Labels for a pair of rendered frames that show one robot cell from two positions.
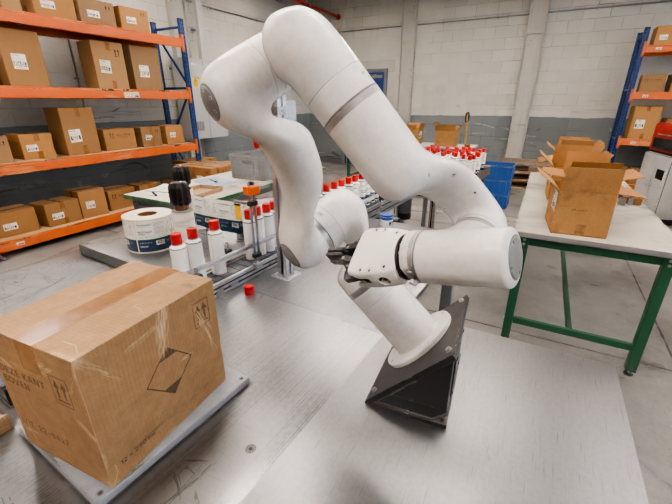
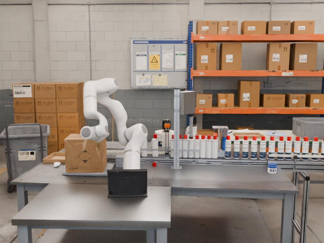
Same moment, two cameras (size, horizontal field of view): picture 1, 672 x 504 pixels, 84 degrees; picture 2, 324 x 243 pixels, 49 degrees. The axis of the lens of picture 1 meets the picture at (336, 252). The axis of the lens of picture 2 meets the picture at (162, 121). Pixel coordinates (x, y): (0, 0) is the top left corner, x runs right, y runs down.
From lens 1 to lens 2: 2.40 m
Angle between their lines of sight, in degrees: 62
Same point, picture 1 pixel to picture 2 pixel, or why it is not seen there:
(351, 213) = (133, 130)
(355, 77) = (85, 94)
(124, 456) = (69, 168)
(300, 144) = (110, 106)
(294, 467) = (82, 185)
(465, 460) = (97, 200)
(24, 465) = not seen: hidden behind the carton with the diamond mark
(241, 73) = not seen: hidden behind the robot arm
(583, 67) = not seen: outside the picture
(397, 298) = (126, 159)
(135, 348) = (76, 144)
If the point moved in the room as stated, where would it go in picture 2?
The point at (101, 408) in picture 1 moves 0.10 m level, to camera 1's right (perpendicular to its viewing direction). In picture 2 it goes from (67, 153) to (70, 155)
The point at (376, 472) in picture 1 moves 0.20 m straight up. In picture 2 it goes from (86, 192) to (85, 164)
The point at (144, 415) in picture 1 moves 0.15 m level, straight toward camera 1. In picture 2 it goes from (75, 162) to (61, 166)
